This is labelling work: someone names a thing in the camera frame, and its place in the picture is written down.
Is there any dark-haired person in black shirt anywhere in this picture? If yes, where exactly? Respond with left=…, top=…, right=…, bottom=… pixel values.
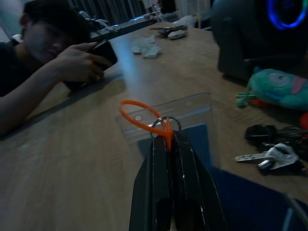
left=0, top=0, right=97, bottom=137

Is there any orange plastic loop strap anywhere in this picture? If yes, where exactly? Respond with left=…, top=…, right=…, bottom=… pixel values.
left=119, top=99, right=174, bottom=150

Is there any person's hand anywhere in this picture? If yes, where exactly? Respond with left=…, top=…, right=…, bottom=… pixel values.
left=55, top=42, right=105, bottom=83

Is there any clear plastic badge holder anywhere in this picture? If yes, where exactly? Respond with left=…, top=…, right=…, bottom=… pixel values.
left=115, top=92, right=216, bottom=169

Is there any black smartphone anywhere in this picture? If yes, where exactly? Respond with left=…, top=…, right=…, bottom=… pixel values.
left=63, top=39, right=118, bottom=91

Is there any silver metal key ring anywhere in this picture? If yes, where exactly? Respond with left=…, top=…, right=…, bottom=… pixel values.
left=150, top=116, right=181, bottom=140

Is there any black speaker with blue ring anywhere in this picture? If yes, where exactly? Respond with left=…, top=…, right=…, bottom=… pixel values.
left=210, top=0, right=308, bottom=82

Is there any teal plush monster toy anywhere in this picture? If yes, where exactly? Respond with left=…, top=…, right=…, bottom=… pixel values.
left=235, top=67, right=308, bottom=110

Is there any blue cloth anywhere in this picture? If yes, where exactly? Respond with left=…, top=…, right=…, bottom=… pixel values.
left=211, top=167, right=308, bottom=231

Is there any bunch of keys black fob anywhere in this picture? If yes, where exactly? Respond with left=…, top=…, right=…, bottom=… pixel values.
left=234, top=124, right=308, bottom=175

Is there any white plastic bag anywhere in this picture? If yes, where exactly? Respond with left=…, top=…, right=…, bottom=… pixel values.
left=172, top=15, right=199, bottom=27

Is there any crumpled white paper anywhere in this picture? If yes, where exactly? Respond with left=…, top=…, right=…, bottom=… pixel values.
left=131, top=35, right=162, bottom=59

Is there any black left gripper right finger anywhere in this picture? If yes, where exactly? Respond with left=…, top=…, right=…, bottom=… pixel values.
left=172, top=129, right=227, bottom=231

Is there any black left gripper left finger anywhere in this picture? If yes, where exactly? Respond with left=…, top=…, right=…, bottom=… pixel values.
left=128, top=136, right=174, bottom=231

